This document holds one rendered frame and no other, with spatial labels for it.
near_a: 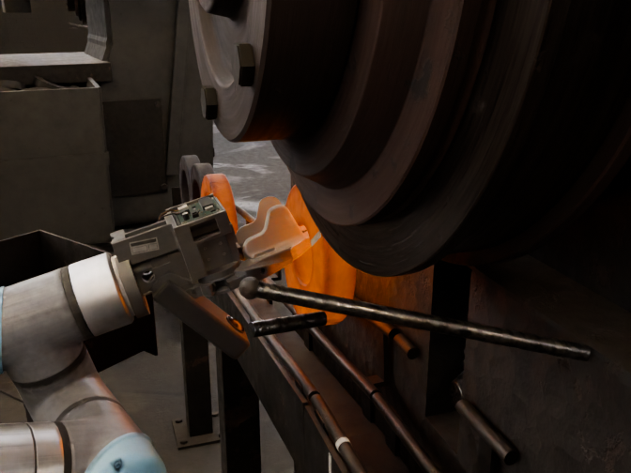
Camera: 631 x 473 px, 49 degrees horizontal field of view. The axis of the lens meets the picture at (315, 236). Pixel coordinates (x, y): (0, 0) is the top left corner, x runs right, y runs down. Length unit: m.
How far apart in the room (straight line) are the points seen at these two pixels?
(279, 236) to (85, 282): 0.19
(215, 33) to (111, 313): 0.29
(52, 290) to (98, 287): 0.04
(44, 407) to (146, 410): 1.29
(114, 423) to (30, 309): 0.13
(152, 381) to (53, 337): 1.45
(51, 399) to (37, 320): 0.08
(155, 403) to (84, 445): 1.41
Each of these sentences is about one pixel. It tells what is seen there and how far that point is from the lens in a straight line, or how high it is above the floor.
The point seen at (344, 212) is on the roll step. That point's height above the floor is 0.93.
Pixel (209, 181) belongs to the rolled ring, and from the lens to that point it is 1.22.
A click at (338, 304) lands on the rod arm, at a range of 0.42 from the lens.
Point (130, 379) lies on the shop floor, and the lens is 2.17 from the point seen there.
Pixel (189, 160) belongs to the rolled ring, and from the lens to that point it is 1.57.
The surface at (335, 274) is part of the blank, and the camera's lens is 0.68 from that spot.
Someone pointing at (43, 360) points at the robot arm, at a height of 0.74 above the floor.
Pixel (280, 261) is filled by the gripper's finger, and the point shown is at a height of 0.82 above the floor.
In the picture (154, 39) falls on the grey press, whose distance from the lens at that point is 3.37.
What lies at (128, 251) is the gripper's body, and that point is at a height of 0.84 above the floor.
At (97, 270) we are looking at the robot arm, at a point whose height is 0.82.
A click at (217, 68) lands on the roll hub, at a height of 1.02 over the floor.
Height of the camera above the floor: 1.07
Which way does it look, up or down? 19 degrees down
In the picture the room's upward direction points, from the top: straight up
